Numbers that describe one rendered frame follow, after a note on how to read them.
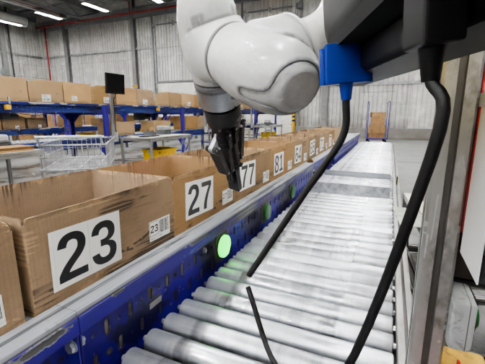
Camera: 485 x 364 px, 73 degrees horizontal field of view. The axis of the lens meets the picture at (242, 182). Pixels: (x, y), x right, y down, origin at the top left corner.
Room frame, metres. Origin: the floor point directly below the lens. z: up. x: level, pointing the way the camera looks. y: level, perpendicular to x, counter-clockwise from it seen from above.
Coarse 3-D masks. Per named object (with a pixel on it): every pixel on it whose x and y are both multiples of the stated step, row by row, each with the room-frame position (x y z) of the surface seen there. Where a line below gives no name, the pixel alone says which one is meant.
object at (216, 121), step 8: (208, 112) 0.66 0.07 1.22; (224, 112) 0.65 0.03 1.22; (232, 112) 0.65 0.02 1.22; (240, 112) 0.68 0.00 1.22; (208, 120) 0.66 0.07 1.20; (216, 120) 0.65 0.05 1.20; (224, 120) 0.65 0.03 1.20; (232, 120) 0.66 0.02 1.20; (216, 128) 0.66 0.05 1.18; (224, 128) 0.66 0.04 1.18; (216, 136) 0.67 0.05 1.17; (224, 136) 0.69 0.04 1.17; (232, 136) 0.72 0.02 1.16; (224, 144) 0.70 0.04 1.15
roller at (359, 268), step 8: (248, 248) 1.08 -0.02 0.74; (256, 248) 1.08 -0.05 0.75; (272, 248) 1.07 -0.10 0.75; (272, 256) 1.04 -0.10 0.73; (280, 256) 1.03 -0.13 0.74; (288, 256) 1.02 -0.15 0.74; (296, 256) 1.01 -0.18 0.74; (304, 256) 1.01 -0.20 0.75; (312, 256) 1.00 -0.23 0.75; (320, 264) 0.97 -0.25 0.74; (328, 264) 0.97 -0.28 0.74; (336, 264) 0.96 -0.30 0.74; (344, 264) 0.95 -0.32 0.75; (352, 264) 0.95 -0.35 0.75; (360, 264) 0.95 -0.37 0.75; (360, 272) 0.92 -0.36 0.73; (368, 272) 0.92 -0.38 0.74; (376, 272) 0.91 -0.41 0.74
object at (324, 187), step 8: (320, 184) 1.93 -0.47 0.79; (328, 184) 1.91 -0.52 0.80; (336, 184) 1.89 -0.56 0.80; (344, 184) 1.87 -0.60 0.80; (352, 184) 1.85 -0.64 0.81; (328, 192) 1.91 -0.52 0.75; (336, 192) 1.89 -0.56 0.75; (344, 192) 1.87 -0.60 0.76; (352, 192) 1.85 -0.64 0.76; (360, 192) 1.83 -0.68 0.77; (368, 192) 1.82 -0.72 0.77; (376, 192) 1.80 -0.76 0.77; (384, 192) 1.78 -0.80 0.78
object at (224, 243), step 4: (224, 236) 0.94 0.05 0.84; (228, 236) 0.96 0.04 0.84; (220, 240) 0.93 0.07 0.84; (224, 240) 0.94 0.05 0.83; (228, 240) 0.96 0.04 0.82; (220, 244) 0.92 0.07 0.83; (224, 244) 0.93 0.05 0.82; (228, 244) 0.96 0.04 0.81; (220, 248) 0.92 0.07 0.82; (224, 248) 0.93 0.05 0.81; (228, 248) 0.96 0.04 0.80; (220, 252) 0.92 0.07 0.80; (224, 252) 0.93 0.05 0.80; (228, 252) 0.96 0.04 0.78; (220, 256) 0.93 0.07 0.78; (224, 256) 0.94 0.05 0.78
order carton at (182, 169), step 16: (144, 160) 1.17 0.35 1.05; (160, 160) 1.25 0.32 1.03; (176, 160) 1.30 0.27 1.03; (192, 160) 1.27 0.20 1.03; (208, 160) 1.24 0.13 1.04; (176, 176) 0.85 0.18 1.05; (192, 176) 0.92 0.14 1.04; (208, 176) 1.00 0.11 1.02; (224, 176) 1.11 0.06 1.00; (176, 192) 0.85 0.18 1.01; (176, 208) 0.85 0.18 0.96; (224, 208) 1.11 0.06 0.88; (176, 224) 0.85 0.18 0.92; (192, 224) 0.92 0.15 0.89
